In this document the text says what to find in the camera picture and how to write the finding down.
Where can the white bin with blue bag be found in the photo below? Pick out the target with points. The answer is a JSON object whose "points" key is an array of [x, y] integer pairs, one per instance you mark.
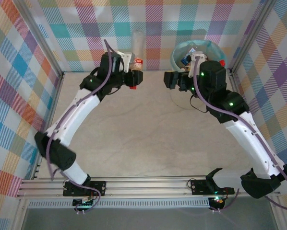
{"points": [[213, 49]]}

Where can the tall clear bottle red label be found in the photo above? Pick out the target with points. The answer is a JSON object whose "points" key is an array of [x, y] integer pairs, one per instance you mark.
{"points": [[138, 43]]}

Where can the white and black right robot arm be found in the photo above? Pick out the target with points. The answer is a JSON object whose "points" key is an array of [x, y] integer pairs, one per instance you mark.
{"points": [[249, 141]]}

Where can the right controller board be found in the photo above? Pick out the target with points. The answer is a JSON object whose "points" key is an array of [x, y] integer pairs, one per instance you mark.
{"points": [[218, 201]]}

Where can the controller board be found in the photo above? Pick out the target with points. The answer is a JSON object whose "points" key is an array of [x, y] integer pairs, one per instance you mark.
{"points": [[218, 201], [86, 204]]}

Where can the left controller board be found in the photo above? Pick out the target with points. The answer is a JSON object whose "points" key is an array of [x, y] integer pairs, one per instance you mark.
{"points": [[86, 204]]}

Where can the aluminium right side rail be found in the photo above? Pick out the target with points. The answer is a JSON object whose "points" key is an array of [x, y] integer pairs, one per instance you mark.
{"points": [[232, 80]]}

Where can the aluminium left side rail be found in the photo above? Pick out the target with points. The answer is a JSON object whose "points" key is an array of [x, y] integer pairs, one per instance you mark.
{"points": [[54, 100]]}

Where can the aluminium right frame post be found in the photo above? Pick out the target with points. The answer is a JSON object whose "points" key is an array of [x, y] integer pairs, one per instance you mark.
{"points": [[251, 36]]}

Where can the aluminium frame post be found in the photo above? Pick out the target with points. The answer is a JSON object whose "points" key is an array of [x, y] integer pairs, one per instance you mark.
{"points": [[251, 36], [38, 36]]}

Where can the aluminium left frame post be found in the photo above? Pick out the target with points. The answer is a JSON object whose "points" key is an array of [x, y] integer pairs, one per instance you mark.
{"points": [[38, 36]]}

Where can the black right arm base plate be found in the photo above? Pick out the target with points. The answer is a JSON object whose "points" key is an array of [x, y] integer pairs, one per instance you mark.
{"points": [[198, 187]]}

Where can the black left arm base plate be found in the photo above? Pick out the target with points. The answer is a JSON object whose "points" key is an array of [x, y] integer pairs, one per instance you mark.
{"points": [[98, 187]]}

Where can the aluminium mounting rail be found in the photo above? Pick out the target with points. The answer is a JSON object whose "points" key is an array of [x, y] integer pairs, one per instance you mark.
{"points": [[146, 187]]}

